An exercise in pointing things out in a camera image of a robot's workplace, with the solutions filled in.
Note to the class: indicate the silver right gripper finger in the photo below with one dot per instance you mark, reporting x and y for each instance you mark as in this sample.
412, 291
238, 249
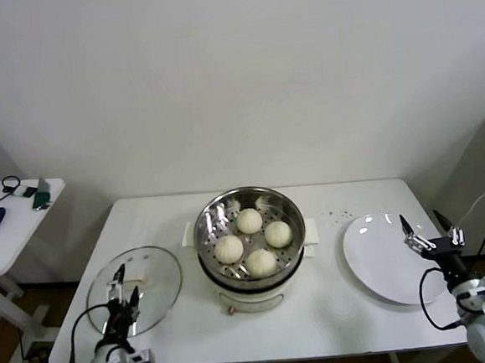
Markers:
456, 234
417, 239

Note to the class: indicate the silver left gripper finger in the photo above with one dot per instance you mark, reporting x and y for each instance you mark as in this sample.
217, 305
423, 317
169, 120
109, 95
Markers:
116, 290
134, 303

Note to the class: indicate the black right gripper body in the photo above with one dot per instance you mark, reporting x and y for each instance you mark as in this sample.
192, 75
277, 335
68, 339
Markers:
443, 247

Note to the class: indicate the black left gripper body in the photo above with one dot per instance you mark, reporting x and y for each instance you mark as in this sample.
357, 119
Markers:
120, 319

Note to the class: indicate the white steamed baozi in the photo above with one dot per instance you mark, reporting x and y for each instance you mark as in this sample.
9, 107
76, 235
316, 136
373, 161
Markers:
229, 249
249, 221
261, 262
278, 234

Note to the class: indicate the white round plate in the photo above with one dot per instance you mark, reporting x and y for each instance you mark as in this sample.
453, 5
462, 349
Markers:
379, 259

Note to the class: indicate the white side table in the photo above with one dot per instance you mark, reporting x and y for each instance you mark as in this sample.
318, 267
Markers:
16, 237

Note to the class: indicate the green circuit board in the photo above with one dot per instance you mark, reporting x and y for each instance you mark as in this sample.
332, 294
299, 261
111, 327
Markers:
41, 199

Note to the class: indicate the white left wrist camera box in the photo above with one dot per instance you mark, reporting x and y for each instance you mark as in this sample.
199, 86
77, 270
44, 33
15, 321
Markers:
136, 359

